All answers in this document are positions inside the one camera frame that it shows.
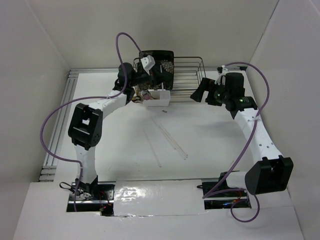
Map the black floral plate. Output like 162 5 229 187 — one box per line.
136 60 174 91
138 50 174 62

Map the grey wire dish rack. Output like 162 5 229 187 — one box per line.
133 55 206 102

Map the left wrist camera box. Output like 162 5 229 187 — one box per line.
140 55 156 76

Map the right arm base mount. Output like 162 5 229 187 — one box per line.
196 170 252 210

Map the front black floral plate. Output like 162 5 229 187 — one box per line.
136 60 174 91

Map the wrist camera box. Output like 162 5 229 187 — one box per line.
216 65 229 85
140 55 156 76

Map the rear black floral plate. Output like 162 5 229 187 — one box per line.
138 50 174 62

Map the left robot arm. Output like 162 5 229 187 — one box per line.
68 58 174 200

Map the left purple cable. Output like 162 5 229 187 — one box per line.
40 32 145 176

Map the white cutlery caddy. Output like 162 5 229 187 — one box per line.
142 89 171 107

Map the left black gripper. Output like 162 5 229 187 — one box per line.
129 65 171 88

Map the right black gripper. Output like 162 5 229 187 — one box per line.
190 77 231 107

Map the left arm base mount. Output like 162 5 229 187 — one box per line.
59 182 115 217

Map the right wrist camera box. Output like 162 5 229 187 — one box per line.
216 65 229 85

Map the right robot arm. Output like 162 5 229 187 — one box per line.
190 72 294 196

